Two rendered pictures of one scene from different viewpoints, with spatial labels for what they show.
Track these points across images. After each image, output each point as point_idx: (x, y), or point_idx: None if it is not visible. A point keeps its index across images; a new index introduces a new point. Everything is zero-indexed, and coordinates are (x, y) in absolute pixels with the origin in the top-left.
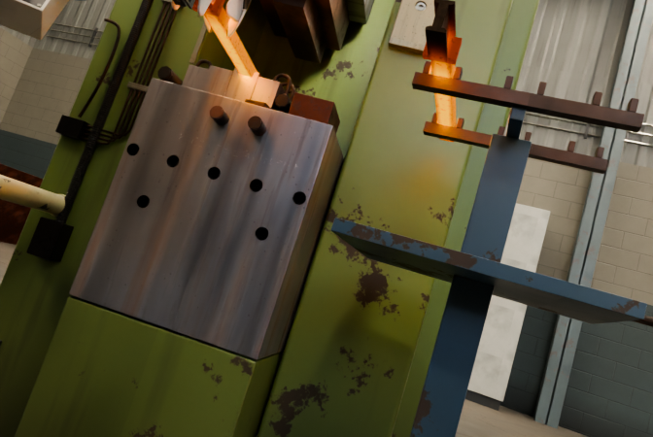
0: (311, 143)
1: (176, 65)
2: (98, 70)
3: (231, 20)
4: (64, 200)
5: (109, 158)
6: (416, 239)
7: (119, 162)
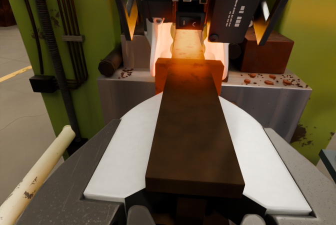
0: (287, 110)
1: (93, 4)
2: (28, 28)
3: (209, 53)
4: (72, 130)
5: (83, 96)
6: (331, 102)
7: (92, 97)
